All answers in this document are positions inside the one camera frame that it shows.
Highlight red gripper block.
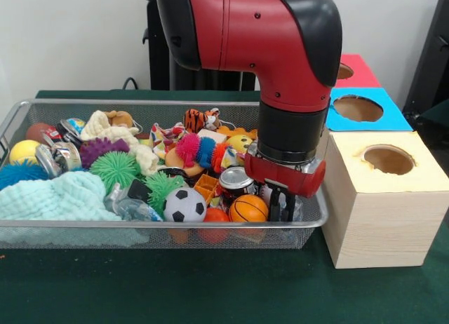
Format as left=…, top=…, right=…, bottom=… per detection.
left=243, top=141, right=327, bottom=222

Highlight bottle with blue label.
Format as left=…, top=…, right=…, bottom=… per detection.
left=279, top=194, right=304, bottom=222

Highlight orange basketball toy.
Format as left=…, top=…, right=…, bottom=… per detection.
left=228, top=194, right=269, bottom=222

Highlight silver soda can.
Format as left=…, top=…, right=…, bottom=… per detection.
left=219, top=166, right=257, bottom=202

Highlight wooden box with three holes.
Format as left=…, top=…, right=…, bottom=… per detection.
left=321, top=53, right=449, bottom=269

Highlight silver mesh bin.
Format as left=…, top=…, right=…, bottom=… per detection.
left=0, top=98, right=330, bottom=250

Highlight red rubber ball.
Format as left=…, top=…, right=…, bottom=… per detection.
left=203, top=207, right=231, bottom=222

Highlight yellow smiley face ball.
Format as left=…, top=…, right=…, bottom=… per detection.
left=226, top=134, right=253, bottom=153

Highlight black and white soccer ball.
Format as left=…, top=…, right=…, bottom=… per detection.
left=163, top=187, right=208, bottom=222

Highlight orange tiger plush toy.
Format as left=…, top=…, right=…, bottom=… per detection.
left=184, top=107, right=222, bottom=133

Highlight green spiky ball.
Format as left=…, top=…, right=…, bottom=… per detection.
left=89, top=151, right=143, bottom=194
left=143, top=171, right=185, bottom=218

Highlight black flat panel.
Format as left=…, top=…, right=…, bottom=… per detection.
left=402, top=0, right=449, bottom=118

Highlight mint green cloth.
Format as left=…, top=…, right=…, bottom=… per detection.
left=0, top=170, right=123, bottom=222

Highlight plain yellow ball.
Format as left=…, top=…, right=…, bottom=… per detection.
left=9, top=140, right=41, bottom=166

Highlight blue spiky ball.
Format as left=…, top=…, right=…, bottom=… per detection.
left=0, top=164, right=50, bottom=191

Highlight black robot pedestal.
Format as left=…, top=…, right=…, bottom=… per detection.
left=135, top=0, right=257, bottom=91

